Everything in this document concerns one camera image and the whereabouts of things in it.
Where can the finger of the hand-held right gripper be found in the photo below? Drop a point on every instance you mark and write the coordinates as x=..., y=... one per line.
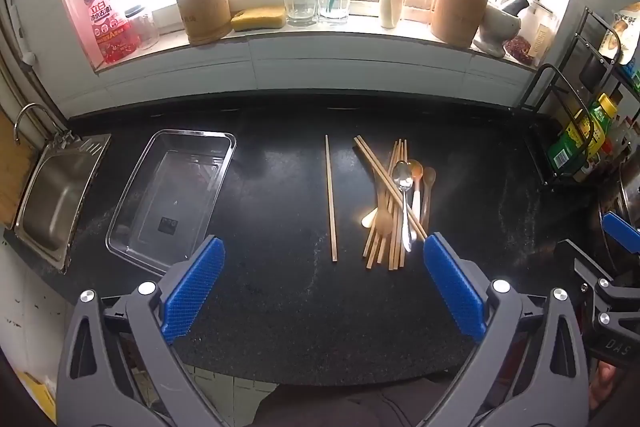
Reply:
x=595, y=279
x=620, y=232

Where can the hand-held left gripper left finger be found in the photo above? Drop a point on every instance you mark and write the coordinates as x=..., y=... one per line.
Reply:
x=195, y=289

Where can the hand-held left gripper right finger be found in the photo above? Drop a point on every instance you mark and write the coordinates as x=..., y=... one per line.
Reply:
x=455, y=289

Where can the clear plastic tray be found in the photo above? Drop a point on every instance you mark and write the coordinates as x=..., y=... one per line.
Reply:
x=170, y=207

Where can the broad wooden spoon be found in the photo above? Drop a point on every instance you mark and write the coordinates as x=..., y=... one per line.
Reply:
x=384, y=222

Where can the slim wooden spoon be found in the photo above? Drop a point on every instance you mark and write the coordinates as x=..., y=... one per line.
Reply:
x=429, y=177

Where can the silver metal spoon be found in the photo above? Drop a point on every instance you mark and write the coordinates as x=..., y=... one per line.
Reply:
x=401, y=174

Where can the pile of brown wooden chopsticks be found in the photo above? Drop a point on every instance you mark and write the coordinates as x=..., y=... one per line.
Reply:
x=380, y=172

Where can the light single chopstick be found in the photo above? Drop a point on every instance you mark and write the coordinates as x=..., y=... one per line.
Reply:
x=330, y=197

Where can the person's right hand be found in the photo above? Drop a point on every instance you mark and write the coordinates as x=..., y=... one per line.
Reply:
x=602, y=384

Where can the steel pot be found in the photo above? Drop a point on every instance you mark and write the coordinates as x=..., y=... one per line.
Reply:
x=625, y=192

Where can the small spice bottle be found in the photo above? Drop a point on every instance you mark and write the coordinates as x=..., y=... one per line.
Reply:
x=614, y=147

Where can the green packet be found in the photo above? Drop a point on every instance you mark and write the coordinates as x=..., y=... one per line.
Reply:
x=565, y=149

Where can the stainless steel sink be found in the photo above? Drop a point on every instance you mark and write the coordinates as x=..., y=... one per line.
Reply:
x=55, y=187

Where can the yellow cardboard box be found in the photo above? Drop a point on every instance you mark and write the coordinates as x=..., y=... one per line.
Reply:
x=37, y=394

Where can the printed snack bag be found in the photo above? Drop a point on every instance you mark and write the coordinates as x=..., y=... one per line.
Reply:
x=622, y=32

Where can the glass jar with chili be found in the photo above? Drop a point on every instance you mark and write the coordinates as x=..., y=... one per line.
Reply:
x=537, y=37

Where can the stone mortar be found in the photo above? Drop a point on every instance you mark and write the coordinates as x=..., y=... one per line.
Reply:
x=492, y=34

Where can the curved metal faucet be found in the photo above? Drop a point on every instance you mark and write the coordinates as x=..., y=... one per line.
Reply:
x=31, y=105

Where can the stone pestle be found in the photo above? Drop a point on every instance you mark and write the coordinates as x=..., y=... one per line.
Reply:
x=515, y=2

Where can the small glass jar dark lid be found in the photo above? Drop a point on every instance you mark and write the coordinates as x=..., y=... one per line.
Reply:
x=142, y=29

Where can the filled bamboo utensil holder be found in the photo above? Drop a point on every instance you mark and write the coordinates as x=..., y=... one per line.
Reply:
x=457, y=14

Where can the yellow sponge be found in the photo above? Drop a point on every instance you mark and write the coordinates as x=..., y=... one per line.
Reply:
x=257, y=18

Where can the pink dish soap bottle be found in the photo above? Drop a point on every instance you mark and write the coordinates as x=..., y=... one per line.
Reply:
x=105, y=22

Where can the empty bamboo utensil holder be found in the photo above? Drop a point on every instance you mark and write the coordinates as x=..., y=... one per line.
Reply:
x=202, y=7

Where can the glass jar red lid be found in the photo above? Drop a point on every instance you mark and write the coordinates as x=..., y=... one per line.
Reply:
x=420, y=2

